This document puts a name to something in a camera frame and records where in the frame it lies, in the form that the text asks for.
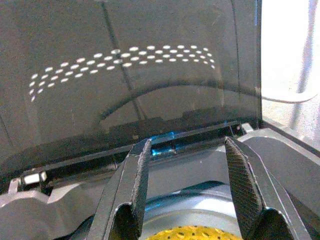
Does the yellow cloth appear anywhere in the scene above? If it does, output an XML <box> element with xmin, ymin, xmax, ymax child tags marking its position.
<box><xmin>144</xmin><ymin>224</ymin><xmax>243</xmax><ymax>240</ymax></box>

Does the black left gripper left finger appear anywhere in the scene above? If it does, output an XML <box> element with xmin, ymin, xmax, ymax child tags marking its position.
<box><xmin>87</xmin><ymin>138</ymin><xmax>154</xmax><ymax>240</ymax></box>

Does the thin white cable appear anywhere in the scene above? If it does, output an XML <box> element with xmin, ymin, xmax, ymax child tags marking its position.
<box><xmin>261</xmin><ymin>92</ymin><xmax>320</xmax><ymax>104</ymax></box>

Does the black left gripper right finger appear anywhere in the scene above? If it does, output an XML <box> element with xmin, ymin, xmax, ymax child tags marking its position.
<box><xmin>224</xmin><ymin>136</ymin><xmax>311</xmax><ymax>240</ymax></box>

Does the grey top-load washing machine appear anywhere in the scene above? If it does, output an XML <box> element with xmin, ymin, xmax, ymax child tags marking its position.
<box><xmin>0</xmin><ymin>121</ymin><xmax>320</xmax><ymax>240</ymax></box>

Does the dark tinted washer lid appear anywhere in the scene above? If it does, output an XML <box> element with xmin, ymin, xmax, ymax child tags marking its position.
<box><xmin>0</xmin><ymin>0</ymin><xmax>263</xmax><ymax>177</ymax></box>

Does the white washer tub ring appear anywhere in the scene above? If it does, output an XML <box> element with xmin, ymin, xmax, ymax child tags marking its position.
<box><xmin>139</xmin><ymin>180</ymin><xmax>241</xmax><ymax>240</ymax></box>

